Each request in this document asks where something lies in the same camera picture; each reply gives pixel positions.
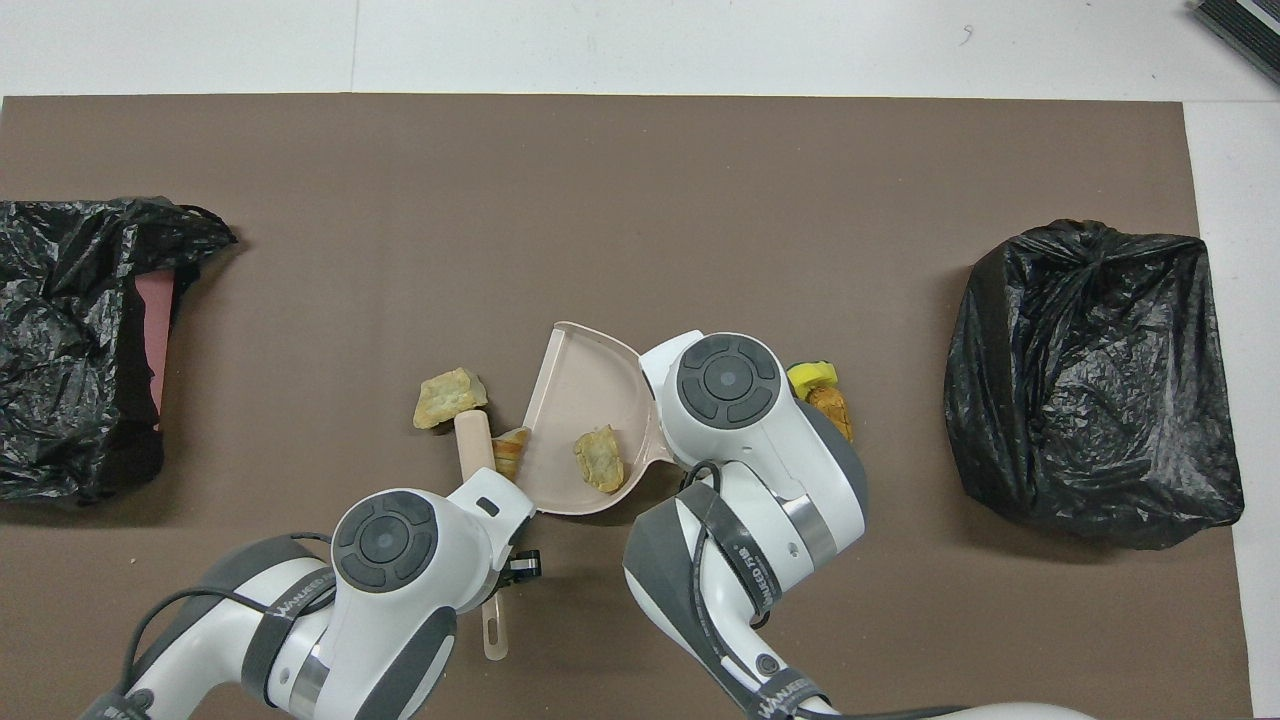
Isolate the beige hand brush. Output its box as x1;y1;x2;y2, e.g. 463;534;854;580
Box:
454;411;511;662

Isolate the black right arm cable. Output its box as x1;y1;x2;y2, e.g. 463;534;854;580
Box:
680;460;781;720

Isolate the beige plastic dustpan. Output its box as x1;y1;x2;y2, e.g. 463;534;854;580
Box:
517;321;681;517

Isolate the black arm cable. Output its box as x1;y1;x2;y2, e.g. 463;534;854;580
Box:
680;460;781;720
118;530;336;701

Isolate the taut black bag-lined bin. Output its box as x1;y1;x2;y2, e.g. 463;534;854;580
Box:
944;220;1246;551

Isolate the loose black trash bag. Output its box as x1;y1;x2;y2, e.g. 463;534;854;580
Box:
0;197;239;504

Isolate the orange crusted bread slice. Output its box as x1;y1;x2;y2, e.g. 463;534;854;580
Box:
492;426;531;481

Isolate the pink bin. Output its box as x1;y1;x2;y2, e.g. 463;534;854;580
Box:
135;272;176;431

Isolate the brown bread chunk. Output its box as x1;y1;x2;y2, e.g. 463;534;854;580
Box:
806;385;856;443

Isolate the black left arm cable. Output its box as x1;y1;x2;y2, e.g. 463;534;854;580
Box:
118;530;336;701

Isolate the striped croissant bread piece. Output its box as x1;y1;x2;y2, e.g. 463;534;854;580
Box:
573;425;627;495

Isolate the brown table mat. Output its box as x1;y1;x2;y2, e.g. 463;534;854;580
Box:
0;93;1254;720

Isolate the yellow green sponge piece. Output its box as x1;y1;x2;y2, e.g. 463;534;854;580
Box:
786;360;839;396

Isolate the black ribbed object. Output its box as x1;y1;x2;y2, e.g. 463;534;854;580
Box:
1188;0;1280;86

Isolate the pale cream bread chunk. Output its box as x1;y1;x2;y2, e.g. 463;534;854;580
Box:
413;367;491;431

